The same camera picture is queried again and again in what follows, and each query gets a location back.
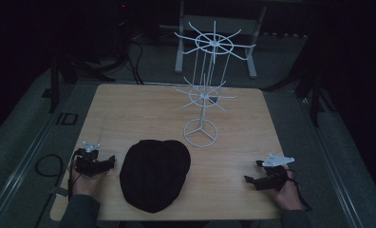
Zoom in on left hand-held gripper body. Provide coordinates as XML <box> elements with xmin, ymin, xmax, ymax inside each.
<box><xmin>73</xmin><ymin>141</ymin><xmax>102</xmax><ymax>177</ymax></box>

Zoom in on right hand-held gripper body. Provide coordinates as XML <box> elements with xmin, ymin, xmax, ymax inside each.
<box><xmin>259</xmin><ymin>153</ymin><xmax>295</xmax><ymax>192</ymax></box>

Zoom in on black hat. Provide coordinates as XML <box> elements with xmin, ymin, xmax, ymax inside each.
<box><xmin>119</xmin><ymin>139</ymin><xmax>192</xmax><ymax>214</ymax></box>

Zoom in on white wire rack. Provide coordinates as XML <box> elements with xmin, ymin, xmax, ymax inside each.
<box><xmin>172</xmin><ymin>20</ymin><xmax>257</xmax><ymax>149</ymax></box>

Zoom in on grey tape piece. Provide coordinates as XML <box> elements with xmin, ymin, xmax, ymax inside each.
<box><xmin>48</xmin><ymin>185</ymin><xmax>70</xmax><ymax>198</ymax></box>

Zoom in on black tripod stand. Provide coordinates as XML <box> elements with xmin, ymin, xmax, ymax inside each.
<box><xmin>261</xmin><ymin>47</ymin><xmax>338</xmax><ymax>128</ymax></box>
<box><xmin>41</xmin><ymin>18</ymin><xmax>134</xmax><ymax>114</ymax></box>

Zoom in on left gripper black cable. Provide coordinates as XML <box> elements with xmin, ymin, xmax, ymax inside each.
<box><xmin>67</xmin><ymin>150</ymin><xmax>84</xmax><ymax>201</ymax></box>

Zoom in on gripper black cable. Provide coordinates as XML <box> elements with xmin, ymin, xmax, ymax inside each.
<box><xmin>67</xmin><ymin>150</ymin><xmax>84</xmax><ymax>201</ymax></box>
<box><xmin>287</xmin><ymin>170</ymin><xmax>313</xmax><ymax>213</ymax></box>

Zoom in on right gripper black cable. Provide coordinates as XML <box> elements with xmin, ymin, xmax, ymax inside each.
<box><xmin>287</xmin><ymin>170</ymin><xmax>313</xmax><ymax>213</ymax></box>

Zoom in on black rectangular floor frame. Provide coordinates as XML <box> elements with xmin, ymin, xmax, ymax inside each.
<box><xmin>55</xmin><ymin>111</ymin><xmax>80</xmax><ymax>126</ymax></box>

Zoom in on black looped floor cable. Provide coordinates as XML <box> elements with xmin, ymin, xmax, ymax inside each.
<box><xmin>34</xmin><ymin>153</ymin><xmax>65</xmax><ymax>179</ymax></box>

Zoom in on black floor cables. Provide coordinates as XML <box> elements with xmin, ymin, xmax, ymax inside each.
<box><xmin>124</xmin><ymin>31</ymin><xmax>178</xmax><ymax>86</ymax></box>

